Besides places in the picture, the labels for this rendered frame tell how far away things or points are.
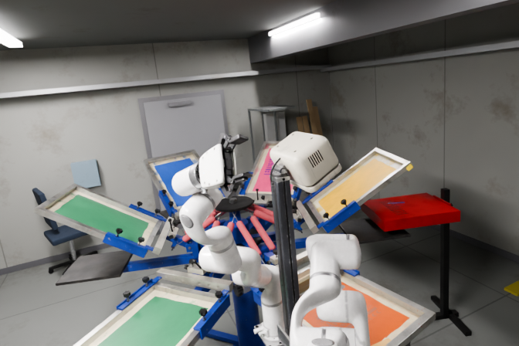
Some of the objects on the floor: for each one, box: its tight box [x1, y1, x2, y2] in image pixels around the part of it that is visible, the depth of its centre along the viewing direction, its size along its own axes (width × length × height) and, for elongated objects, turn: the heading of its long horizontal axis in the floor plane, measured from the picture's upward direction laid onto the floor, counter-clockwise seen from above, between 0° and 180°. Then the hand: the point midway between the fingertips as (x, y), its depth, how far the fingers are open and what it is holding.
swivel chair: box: [32, 188, 98, 275], centre depth 456 cm, size 66×63×114 cm
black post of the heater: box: [431, 188, 472, 337], centre depth 293 cm, size 60×50×120 cm
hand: (243, 157), depth 81 cm, fingers open, 8 cm apart
